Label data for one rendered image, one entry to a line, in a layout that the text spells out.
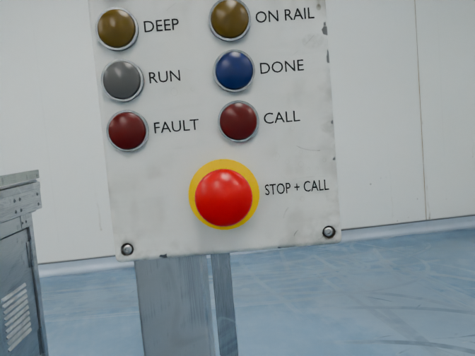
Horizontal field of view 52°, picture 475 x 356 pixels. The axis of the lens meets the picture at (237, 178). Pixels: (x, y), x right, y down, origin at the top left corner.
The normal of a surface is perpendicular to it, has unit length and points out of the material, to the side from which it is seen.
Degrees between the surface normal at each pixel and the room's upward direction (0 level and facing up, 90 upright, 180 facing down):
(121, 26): 90
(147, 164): 90
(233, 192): 88
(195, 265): 90
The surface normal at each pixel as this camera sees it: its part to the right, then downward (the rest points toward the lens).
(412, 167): 0.13, 0.07
